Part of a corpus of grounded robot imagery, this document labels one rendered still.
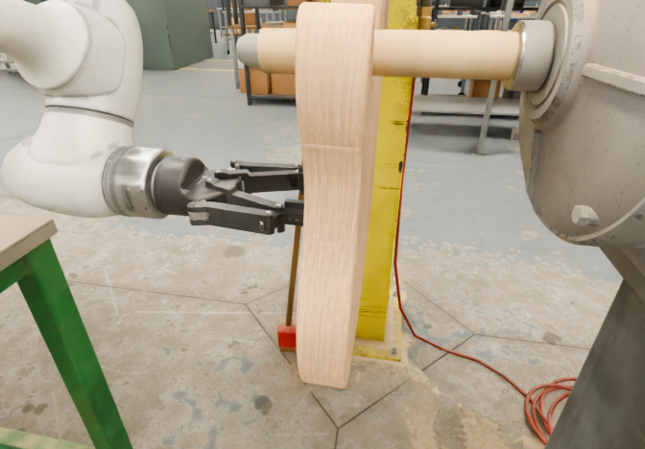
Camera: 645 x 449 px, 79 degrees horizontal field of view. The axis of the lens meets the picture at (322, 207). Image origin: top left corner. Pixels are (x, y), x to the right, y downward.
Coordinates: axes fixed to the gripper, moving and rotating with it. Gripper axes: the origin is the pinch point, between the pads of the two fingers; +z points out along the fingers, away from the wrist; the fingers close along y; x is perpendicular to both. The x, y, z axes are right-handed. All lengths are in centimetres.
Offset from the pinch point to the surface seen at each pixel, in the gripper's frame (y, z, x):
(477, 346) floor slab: -82, 51, -108
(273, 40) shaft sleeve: 10.8, -2.3, 18.6
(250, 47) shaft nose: 10.6, -4.1, 18.1
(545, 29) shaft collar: 10.8, 15.9, 19.8
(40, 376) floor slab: -37, -116, -109
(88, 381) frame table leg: -5, -53, -53
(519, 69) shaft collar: 11.6, 14.7, 17.4
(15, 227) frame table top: -7, -56, -15
